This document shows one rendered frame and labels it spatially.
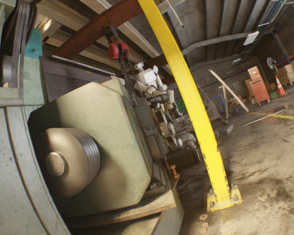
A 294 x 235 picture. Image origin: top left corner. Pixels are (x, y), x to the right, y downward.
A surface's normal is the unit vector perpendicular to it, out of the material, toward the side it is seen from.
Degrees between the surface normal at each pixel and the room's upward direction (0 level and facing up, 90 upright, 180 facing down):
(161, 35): 90
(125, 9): 90
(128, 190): 90
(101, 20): 90
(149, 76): 101
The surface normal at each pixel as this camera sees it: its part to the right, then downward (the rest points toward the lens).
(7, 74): 0.94, -0.06
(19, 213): 0.87, -0.34
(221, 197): -0.35, 0.06
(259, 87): -0.62, 0.18
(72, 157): -0.04, -0.06
